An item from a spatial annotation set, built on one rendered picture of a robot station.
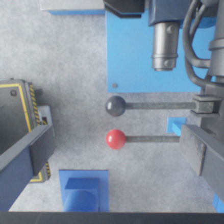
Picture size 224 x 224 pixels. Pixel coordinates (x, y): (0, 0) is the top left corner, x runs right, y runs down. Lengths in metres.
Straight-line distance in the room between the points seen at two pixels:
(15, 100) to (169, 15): 0.89
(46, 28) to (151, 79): 0.81
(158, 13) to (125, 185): 1.37
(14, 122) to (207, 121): 1.03
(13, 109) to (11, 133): 0.16
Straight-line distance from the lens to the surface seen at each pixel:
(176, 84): 1.20
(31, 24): 1.39
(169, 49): 0.74
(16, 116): 1.13
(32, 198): 1.90
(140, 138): 0.29
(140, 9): 0.74
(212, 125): 0.33
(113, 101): 0.25
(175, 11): 0.74
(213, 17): 0.73
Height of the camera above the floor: 1.23
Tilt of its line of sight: 73 degrees down
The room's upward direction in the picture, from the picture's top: 177 degrees counter-clockwise
